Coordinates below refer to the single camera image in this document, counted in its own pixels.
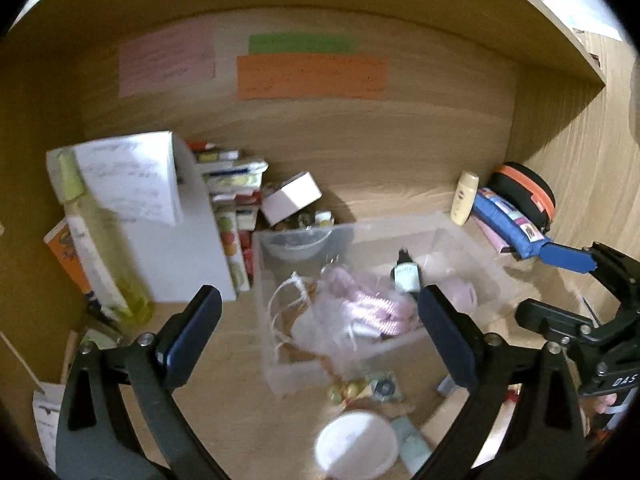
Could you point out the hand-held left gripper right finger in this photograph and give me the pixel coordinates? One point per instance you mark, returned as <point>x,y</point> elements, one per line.
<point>445,340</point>

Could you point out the pink ribbon gift bag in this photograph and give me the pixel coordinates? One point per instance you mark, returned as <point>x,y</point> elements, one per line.
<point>360,310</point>

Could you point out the small green packet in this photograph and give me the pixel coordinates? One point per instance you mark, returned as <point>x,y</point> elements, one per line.
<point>385,387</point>

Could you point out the handwritten paper sheet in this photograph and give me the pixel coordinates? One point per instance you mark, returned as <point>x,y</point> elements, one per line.
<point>130,175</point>

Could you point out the pale green tube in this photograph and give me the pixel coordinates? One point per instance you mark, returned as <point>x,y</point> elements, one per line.
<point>412,445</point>

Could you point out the dark green dropper bottle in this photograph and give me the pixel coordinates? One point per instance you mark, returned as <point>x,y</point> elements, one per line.
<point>406,275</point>

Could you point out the wooden desktop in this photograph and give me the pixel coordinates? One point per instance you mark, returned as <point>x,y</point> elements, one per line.
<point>230,360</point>

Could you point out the white printed paper tag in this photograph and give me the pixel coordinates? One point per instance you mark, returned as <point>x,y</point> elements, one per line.
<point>47,420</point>

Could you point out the pink flat case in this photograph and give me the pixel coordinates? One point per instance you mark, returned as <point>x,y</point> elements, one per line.
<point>492,237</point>

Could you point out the pink sticky note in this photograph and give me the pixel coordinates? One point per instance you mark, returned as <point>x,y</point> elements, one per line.
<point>167,60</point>

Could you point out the blue patchwork pencil case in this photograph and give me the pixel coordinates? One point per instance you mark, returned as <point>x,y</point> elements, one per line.
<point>505,220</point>

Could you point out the orange sticky note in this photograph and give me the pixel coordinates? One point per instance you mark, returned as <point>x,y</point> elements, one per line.
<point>310,77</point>

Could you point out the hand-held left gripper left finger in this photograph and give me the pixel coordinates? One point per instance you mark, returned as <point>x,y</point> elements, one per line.
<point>192,332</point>

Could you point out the green sticky note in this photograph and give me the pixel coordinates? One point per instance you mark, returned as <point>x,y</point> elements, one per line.
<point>302,44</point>

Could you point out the small grey block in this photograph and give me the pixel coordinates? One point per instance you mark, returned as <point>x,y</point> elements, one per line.
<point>444,386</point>

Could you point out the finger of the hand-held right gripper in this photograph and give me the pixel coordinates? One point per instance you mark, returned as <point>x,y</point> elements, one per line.
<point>565,259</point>
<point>550,317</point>

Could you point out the cluster of small glass jars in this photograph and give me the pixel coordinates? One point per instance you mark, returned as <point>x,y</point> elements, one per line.
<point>312,219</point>

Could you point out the pale pink pouch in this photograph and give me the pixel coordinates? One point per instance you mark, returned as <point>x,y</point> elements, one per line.
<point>460,290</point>

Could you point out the black case with orange zipper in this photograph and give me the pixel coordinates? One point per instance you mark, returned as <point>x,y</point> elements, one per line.
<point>530,185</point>

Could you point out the white file box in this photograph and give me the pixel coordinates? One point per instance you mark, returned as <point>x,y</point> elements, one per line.
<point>185,255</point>

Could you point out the small round candies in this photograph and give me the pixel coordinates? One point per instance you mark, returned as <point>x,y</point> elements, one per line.
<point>345,392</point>

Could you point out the small white cardboard box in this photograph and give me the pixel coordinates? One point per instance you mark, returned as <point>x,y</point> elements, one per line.
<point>290,199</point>

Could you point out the cream lotion bottle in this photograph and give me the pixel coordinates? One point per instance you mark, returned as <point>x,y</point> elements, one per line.
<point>463,200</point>

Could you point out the clear plastic storage box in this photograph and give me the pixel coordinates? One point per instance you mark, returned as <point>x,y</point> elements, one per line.
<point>480,270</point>

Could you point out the orange book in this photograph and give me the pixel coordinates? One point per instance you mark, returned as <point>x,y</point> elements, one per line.
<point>62,250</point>

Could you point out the stack of books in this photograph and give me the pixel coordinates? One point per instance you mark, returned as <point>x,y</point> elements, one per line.
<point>232,200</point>

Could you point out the yellow-green clear bottle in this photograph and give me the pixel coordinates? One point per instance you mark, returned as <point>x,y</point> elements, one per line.
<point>97,230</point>

